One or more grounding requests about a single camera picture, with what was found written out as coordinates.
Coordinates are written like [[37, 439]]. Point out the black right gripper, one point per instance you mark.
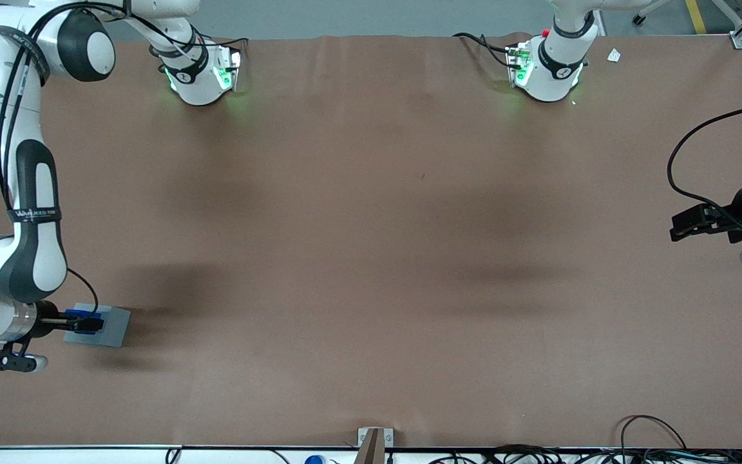
[[45, 320]]

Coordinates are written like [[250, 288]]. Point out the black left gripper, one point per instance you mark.
[[732, 219]]

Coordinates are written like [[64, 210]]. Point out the blue plastic part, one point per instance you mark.
[[75, 313]]

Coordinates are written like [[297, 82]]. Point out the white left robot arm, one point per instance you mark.
[[552, 71]]

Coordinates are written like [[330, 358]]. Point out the gray square base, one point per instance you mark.
[[114, 326]]

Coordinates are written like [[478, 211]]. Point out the white paper scrap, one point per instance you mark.
[[614, 56]]

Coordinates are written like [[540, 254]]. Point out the black caster wheel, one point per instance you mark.
[[637, 19]]

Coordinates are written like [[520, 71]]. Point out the blue round cap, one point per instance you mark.
[[313, 460]]

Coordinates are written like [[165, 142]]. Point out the brown paper table cover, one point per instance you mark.
[[371, 225]]

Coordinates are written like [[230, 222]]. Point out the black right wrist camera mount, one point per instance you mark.
[[7, 357]]

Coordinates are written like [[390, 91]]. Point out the silver metal bracket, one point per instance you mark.
[[363, 437]]

